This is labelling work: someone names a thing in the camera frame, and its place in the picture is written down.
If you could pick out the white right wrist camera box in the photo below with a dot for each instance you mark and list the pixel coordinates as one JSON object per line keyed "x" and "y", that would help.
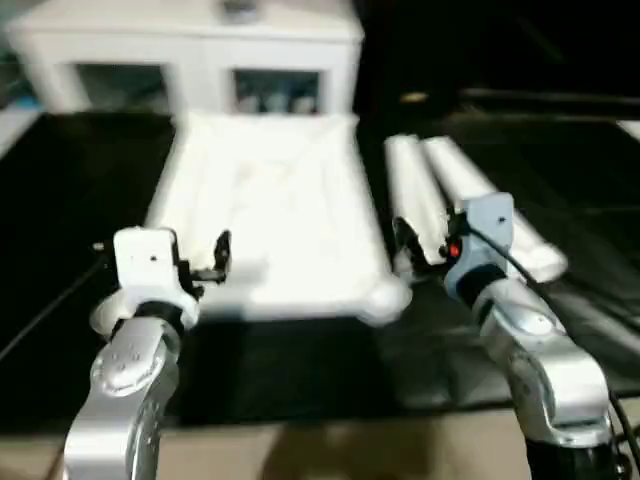
{"x": 485, "y": 225}

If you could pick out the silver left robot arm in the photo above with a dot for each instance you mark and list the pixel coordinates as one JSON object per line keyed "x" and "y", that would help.
{"x": 120, "y": 400}

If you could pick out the dark bundle on cabinet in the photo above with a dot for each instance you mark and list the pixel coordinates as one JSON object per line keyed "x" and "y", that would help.
{"x": 240, "y": 8}

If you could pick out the white glass-door cabinet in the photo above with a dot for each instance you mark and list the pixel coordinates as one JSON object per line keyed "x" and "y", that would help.
{"x": 180, "y": 50}

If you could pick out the dark metal rail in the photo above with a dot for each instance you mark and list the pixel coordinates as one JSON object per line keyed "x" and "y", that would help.
{"x": 550, "y": 100}

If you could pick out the black work mat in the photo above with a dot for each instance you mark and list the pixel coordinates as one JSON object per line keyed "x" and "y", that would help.
{"x": 80, "y": 180}

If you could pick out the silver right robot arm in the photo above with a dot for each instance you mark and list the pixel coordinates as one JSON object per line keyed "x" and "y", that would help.
{"x": 550, "y": 370}

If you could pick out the small yellow label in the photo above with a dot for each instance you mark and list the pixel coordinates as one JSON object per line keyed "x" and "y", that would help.
{"x": 413, "y": 98}

